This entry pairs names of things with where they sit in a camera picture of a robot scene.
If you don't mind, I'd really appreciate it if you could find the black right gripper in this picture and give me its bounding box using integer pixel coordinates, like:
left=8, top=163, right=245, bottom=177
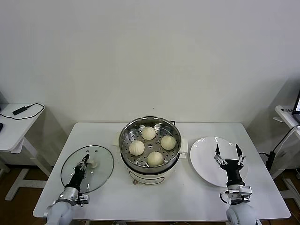
left=214, top=143, right=247, bottom=187

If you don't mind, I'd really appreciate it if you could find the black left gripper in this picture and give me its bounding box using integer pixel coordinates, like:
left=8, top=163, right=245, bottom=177
left=67, top=153, right=91, bottom=188

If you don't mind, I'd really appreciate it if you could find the round glass lid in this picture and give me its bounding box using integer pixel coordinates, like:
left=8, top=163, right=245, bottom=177
left=60, top=144, right=115, bottom=193

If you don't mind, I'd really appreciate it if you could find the white steamed baozi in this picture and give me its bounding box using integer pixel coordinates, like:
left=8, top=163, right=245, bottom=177
left=160, top=135, right=177, bottom=150
left=129, top=140, right=145, bottom=156
left=147, top=151, right=164, bottom=167
left=142, top=126, right=157, bottom=140

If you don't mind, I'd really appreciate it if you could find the perforated steel steamer basket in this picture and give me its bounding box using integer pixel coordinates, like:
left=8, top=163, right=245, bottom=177
left=119, top=117, right=182, bottom=169

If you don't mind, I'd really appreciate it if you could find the steel steamer pot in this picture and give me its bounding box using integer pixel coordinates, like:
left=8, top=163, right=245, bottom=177
left=112, top=116, right=189, bottom=186

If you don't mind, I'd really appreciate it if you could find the round white plate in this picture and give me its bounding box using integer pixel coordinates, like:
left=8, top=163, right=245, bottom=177
left=189, top=136, right=249, bottom=188

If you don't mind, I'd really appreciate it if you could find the white side table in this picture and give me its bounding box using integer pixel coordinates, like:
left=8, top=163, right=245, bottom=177
left=0, top=103, right=56, bottom=201
left=269, top=105, right=300, bottom=204

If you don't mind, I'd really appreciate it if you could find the dark laptop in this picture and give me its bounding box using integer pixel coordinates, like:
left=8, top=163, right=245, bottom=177
left=292, top=89, right=300, bottom=124

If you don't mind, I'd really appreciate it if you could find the flat black power adapter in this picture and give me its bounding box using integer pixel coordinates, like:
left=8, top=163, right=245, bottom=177
left=12, top=106, right=27, bottom=115

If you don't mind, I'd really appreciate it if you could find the black cable with plug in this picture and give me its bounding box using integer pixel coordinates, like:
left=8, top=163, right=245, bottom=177
left=259, top=151, right=275, bottom=171

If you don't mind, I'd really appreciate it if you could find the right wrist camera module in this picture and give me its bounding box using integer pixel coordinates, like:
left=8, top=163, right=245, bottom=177
left=238, top=185, right=253, bottom=203

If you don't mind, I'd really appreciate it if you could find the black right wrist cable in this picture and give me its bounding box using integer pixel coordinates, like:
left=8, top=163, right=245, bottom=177
left=219, top=190, right=230, bottom=205

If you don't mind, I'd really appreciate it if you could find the white cable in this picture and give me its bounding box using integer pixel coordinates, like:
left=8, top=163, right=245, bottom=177
left=273, top=125, right=300, bottom=153

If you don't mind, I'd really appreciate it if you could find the thin black adapter cable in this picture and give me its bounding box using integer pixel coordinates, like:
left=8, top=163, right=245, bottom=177
left=0, top=102, right=45, bottom=120

